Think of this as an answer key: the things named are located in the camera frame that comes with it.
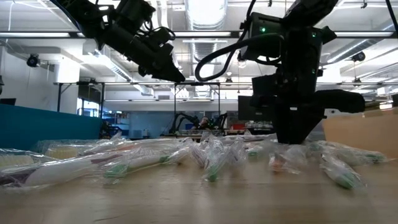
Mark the green white toothbrush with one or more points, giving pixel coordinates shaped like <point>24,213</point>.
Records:
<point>140,161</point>
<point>376,158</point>
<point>255,152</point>
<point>345,181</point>
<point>213,176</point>

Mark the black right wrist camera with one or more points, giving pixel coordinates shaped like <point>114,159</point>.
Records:
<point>264,43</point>

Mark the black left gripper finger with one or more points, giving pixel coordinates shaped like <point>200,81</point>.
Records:
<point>169,73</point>

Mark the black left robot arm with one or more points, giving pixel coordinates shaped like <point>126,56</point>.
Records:
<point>81,15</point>

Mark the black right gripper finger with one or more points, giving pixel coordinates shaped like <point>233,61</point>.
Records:
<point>281,124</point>
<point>342,102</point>

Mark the black metal rig frame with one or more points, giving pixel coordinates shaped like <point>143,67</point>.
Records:
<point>197,84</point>
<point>59,99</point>

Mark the black background robot arm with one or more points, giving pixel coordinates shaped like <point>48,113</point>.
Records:
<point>186,116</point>
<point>221,119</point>

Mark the blue plastic bin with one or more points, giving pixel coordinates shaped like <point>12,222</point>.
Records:
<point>46,124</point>

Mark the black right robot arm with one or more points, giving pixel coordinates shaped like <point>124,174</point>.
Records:
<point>304,46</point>

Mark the person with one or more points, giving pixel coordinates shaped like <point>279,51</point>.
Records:
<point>203,121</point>

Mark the small dark monitor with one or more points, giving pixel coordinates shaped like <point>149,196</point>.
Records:
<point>7,101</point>

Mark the purple white toothbrush in wrapper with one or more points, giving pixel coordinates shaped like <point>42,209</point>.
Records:
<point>62,171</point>

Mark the cardboard box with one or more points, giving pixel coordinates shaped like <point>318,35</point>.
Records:
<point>367,133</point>

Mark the red box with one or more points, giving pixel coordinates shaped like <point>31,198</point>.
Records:
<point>238,126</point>

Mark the black computer monitor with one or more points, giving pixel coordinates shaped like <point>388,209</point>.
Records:
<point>244,110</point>

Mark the white pillar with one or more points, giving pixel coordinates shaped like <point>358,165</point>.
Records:
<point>334,77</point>

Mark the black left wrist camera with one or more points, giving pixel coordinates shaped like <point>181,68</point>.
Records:
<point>133,12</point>

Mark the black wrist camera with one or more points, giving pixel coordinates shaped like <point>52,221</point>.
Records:
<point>133,12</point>
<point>264,43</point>

